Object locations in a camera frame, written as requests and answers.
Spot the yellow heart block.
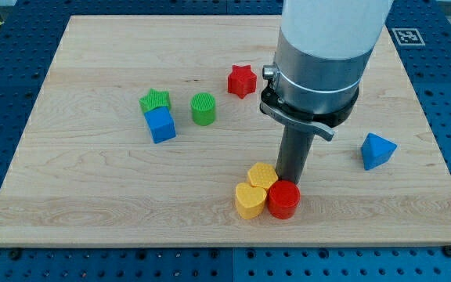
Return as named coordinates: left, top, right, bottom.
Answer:
left=235, top=183, right=267, bottom=219

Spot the blue triangular prism block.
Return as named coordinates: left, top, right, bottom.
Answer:
left=361, top=132, right=398, bottom=170

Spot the yellow hexagon block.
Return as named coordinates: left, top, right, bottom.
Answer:
left=247, top=162, right=279, bottom=191

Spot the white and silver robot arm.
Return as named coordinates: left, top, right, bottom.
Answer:
left=260, top=0, right=392, bottom=140

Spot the blue cube block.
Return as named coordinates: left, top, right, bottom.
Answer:
left=144, top=107, right=176, bottom=143

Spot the light wooden board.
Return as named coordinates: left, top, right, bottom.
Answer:
left=0, top=16, right=451, bottom=248

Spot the green star block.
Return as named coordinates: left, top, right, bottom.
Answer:
left=139, top=89, right=171, bottom=114

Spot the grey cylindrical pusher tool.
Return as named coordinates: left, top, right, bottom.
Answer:
left=276, top=126, right=314, bottom=184

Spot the black and white fiducial marker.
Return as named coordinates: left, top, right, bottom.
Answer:
left=391, top=27, right=425, bottom=46

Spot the red cylinder block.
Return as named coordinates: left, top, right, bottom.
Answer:
left=268, top=180, right=301, bottom=219

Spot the red star block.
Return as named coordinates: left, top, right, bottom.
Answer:
left=228, top=65, right=257, bottom=99

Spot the green cylinder block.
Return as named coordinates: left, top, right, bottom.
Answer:
left=190, top=92, right=216, bottom=126

